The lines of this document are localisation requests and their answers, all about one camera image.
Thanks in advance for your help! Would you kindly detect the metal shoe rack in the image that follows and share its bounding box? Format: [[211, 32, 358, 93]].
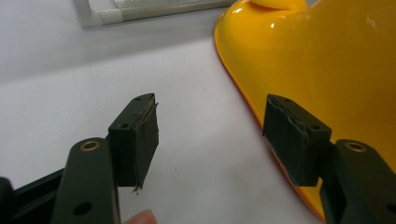
[[73, 0, 241, 29]]

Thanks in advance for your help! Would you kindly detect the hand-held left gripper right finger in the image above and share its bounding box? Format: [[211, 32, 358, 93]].
[[262, 93, 396, 224]]

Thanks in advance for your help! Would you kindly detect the yellow rain boot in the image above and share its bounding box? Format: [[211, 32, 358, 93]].
[[214, 0, 396, 222]]

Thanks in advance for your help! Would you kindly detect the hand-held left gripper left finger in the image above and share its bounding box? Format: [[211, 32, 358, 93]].
[[50, 92, 160, 224]]

